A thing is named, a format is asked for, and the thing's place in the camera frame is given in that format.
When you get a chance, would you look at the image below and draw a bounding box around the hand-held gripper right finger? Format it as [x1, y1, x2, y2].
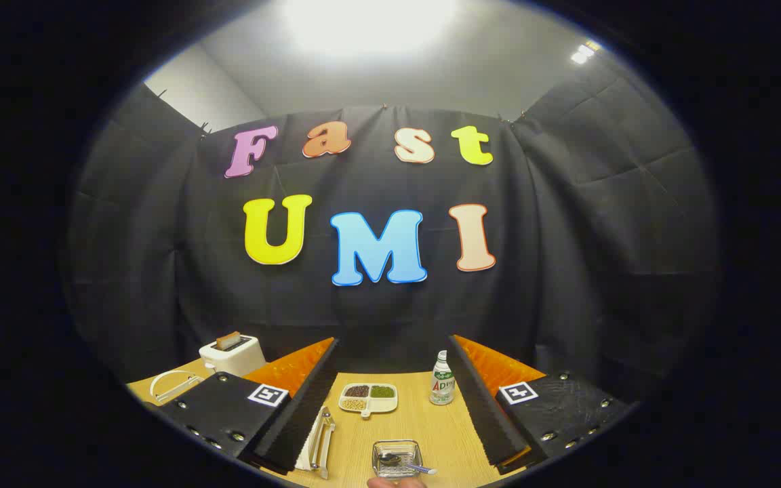
[447, 334, 635, 475]

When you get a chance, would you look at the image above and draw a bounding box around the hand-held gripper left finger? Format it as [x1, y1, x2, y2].
[157, 337, 340, 475]

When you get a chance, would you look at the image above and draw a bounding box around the white wire dish rack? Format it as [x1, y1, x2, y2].
[150, 369, 337, 480]

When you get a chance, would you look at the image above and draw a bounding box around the metal wire basket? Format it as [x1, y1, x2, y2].
[372, 440, 424, 479]

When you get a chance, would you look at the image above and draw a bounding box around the metal spoon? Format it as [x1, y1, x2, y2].
[380, 453, 437, 475]

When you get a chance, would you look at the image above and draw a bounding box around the white drink bottle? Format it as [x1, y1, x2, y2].
[429, 350, 456, 406]

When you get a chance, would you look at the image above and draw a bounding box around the white ribbed drip tray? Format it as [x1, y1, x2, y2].
[295, 434, 317, 471]

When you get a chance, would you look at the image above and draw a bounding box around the white divided snack tray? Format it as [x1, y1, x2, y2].
[338, 383, 399, 420]

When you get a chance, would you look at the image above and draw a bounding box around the white toaster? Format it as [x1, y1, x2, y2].
[199, 331, 267, 378]

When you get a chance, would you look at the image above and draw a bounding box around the black backdrop cloth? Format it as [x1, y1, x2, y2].
[62, 71, 723, 401]

